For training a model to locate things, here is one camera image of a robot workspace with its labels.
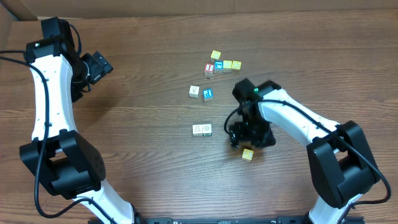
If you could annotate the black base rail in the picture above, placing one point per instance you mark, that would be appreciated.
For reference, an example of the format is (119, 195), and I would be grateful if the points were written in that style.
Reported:
(278, 220)

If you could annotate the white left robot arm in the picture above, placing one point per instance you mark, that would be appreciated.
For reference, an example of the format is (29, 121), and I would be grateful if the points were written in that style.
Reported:
(62, 161)

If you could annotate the yellow back wooden block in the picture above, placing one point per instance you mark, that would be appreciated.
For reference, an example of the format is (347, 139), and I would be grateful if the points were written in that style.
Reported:
(215, 55)

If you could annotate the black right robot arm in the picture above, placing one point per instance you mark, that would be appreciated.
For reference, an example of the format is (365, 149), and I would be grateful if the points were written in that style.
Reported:
(342, 165)

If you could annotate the M letter wooden block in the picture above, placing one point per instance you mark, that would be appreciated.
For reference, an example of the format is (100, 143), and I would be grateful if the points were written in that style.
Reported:
(194, 91)

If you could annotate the blue P wooden block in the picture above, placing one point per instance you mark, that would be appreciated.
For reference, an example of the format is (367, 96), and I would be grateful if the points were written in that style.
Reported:
(207, 94)

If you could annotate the yellow pineapple wooden block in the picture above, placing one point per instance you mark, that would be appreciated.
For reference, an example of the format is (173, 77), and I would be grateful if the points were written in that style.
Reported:
(236, 66)

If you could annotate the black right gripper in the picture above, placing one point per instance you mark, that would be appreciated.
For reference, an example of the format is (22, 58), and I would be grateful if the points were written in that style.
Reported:
(252, 142)

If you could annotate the blue letter wooden block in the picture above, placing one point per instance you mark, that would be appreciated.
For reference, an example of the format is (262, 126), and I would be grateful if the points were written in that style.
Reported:
(218, 66)

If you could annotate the yellow mushroom wooden block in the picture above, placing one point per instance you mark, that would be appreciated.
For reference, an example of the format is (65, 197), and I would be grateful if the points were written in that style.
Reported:
(247, 154)

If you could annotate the yellow top middle block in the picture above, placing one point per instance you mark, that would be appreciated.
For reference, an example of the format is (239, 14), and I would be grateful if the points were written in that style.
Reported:
(227, 66)

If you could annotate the red I wooden block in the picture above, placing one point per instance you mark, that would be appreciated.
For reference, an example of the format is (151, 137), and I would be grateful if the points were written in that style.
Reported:
(209, 70)

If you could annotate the green letter wooden block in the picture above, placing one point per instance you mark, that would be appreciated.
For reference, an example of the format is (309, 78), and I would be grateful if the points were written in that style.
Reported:
(197, 129)

